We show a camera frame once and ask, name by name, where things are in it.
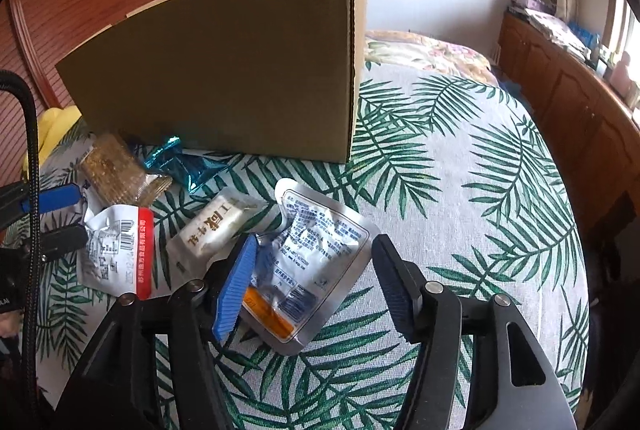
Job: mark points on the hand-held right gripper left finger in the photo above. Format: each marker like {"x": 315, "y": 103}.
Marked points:
{"x": 235, "y": 290}

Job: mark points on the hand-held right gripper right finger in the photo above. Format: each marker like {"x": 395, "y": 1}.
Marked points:
{"x": 395, "y": 280}

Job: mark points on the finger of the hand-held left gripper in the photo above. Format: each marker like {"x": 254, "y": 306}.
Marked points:
{"x": 62, "y": 237}
{"x": 57, "y": 200}

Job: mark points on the white packet with red stripe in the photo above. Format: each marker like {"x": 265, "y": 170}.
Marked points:
{"x": 112, "y": 245}

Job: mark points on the clear granola bar packet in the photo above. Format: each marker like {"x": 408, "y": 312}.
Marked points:
{"x": 115, "y": 167}

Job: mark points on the white candy packet brown print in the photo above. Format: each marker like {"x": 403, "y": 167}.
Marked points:
{"x": 215, "y": 222}

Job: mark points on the silver pouch with orange label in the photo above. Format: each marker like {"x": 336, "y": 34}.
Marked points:
{"x": 320, "y": 250}

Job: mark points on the teal foil snack packet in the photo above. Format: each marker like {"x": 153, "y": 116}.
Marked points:
{"x": 192, "y": 170}

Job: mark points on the brown cardboard box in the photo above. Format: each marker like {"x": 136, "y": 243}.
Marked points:
{"x": 225, "y": 70}

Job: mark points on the yellow plush toy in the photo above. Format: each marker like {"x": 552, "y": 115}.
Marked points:
{"x": 55, "y": 130}

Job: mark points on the leaf-printed bed sheet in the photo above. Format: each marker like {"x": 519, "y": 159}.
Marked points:
{"x": 450, "y": 210}

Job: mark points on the teal cloth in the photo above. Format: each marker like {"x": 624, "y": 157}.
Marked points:
{"x": 510, "y": 86}

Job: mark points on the floral blanket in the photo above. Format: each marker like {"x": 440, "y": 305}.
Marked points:
{"x": 425, "y": 50}

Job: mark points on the low wooden cabinet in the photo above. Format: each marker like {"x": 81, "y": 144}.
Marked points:
{"x": 565, "y": 100}

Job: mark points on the stack of floral cloths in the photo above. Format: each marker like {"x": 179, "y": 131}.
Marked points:
{"x": 550, "y": 30}

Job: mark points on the pink bottle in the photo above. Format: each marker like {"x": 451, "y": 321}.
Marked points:
{"x": 625, "y": 75}

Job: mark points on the blue packets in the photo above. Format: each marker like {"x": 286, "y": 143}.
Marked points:
{"x": 585, "y": 35}

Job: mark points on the pink storage box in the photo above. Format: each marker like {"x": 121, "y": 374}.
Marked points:
{"x": 530, "y": 0}

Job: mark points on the wooden framed window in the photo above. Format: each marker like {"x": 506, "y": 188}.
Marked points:
{"x": 630, "y": 40}

